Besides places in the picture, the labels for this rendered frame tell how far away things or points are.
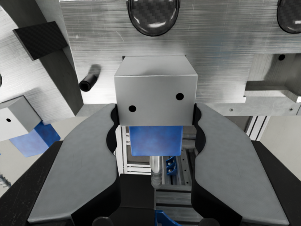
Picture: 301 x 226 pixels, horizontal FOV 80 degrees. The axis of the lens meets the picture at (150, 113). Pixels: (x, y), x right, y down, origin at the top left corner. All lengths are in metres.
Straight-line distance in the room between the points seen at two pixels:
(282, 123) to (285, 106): 1.19
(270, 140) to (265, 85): 1.36
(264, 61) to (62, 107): 0.23
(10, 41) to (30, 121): 0.09
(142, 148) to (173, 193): 0.43
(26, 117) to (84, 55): 0.12
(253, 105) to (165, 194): 0.37
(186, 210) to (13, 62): 0.49
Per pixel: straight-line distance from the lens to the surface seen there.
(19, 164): 1.91
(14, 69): 0.25
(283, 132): 1.58
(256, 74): 0.22
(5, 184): 0.39
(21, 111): 0.25
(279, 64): 0.22
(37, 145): 0.28
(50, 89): 0.24
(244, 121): 1.11
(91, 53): 0.17
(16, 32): 0.22
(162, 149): 0.15
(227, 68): 0.17
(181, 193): 0.58
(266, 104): 0.32
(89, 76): 0.16
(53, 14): 0.27
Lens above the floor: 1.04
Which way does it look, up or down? 59 degrees down
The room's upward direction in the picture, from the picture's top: 177 degrees counter-clockwise
